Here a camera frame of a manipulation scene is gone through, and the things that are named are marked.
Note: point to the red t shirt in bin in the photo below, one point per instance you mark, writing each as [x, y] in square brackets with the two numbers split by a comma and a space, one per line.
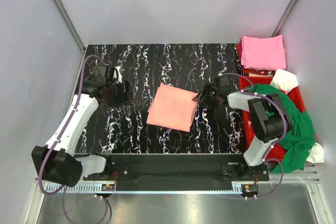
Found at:
[277, 151]

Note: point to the folded pink t shirt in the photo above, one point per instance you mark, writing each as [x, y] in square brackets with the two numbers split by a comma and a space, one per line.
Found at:
[263, 53]

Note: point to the white slotted cable duct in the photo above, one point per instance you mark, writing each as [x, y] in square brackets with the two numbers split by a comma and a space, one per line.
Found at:
[126, 188]

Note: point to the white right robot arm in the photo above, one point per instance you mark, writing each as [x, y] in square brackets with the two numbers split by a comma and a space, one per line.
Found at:
[269, 117]

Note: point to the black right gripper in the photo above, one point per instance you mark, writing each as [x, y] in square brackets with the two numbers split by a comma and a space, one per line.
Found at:
[202, 95]

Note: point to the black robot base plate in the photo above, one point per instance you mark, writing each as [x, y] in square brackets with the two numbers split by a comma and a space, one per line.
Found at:
[181, 169]

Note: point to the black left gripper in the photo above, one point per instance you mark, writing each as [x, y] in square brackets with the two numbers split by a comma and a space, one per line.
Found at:
[125, 98]

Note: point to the black marble pattern mat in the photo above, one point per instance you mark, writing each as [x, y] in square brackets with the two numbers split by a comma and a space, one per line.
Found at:
[146, 66]

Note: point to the green t shirt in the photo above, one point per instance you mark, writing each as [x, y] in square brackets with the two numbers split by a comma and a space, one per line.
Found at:
[299, 141]

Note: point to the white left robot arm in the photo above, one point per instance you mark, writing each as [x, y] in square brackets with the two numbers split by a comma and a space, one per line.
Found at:
[55, 162]

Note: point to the salmon pink t shirt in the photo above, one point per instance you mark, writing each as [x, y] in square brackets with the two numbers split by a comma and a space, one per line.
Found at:
[172, 108]

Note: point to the red plastic bin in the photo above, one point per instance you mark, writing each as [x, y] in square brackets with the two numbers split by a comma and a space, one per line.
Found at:
[294, 95]

